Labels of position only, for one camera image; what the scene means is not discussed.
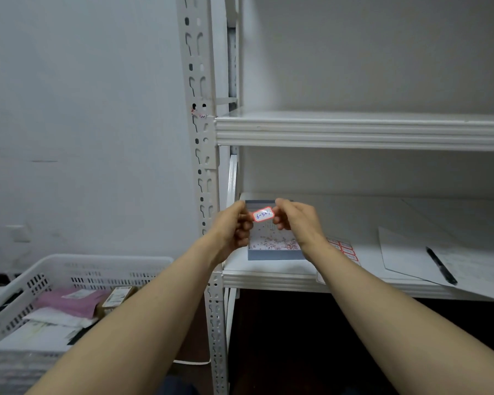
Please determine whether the person's left hand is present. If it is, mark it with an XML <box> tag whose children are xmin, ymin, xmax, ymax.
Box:
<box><xmin>205</xmin><ymin>200</ymin><xmax>254</xmax><ymax>264</ymax></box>

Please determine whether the person's right hand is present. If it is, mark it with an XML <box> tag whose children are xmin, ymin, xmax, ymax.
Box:
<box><xmin>273</xmin><ymin>198</ymin><xmax>329</xmax><ymax>261</ymax></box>

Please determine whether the clear packet of small beads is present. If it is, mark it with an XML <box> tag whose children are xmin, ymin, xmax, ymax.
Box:
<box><xmin>245</xmin><ymin>200</ymin><xmax>306</xmax><ymax>261</ymax></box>

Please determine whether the person's right forearm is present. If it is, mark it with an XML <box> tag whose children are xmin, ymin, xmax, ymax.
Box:
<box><xmin>304</xmin><ymin>238</ymin><xmax>494</xmax><ymax>395</ymax></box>

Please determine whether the person's left forearm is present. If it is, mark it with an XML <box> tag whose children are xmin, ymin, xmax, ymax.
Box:
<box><xmin>25</xmin><ymin>236</ymin><xmax>225</xmax><ymax>395</ymax></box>

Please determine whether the sheet of red-bordered label stickers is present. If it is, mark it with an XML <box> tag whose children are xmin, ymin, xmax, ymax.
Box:
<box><xmin>316</xmin><ymin>237</ymin><xmax>361</xmax><ymax>284</ymax></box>

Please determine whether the white metal shelf rack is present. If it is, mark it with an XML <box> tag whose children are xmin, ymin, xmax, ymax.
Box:
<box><xmin>175</xmin><ymin>0</ymin><xmax>494</xmax><ymax>395</ymax></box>

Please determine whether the white paper sheet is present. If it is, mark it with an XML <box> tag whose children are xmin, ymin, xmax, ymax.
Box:
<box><xmin>377</xmin><ymin>226</ymin><xmax>494</xmax><ymax>304</ymax></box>

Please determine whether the small brown cardboard box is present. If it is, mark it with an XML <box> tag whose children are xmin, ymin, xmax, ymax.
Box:
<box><xmin>96</xmin><ymin>286</ymin><xmax>139</xmax><ymax>318</ymax></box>

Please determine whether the white plastic basket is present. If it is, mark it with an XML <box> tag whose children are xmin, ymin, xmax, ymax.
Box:
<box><xmin>0</xmin><ymin>349</ymin><xmax>68</xmax><ymax>395</ymax></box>
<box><xmin>0</xmin><ymin>253</ymin><xmax>174</xmax><ymax>355</ymax></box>

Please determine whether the black pen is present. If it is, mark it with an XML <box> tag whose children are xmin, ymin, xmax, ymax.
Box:
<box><xmin>426</xmin><ymin>247</ymin><xmax>458</xmax><ymax>286</ymax></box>

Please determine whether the pink mailer bag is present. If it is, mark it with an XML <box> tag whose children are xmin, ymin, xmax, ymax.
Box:
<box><xmin>34</xmin><ymin>288</ymin><xmax>111</xmax><ymax>320</ymax></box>

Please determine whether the white parcel bag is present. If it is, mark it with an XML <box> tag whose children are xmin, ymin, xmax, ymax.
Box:
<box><xmin>0</xmin><ymin>307</ymin><xmax>97</xmax><ymax>346</ymax></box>

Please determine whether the white wall socket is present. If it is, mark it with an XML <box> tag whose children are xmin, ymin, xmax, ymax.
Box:
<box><xmin>7</xmin><ymin>225</ymin><xmax>32</xmax><ymax>243</ymax></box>

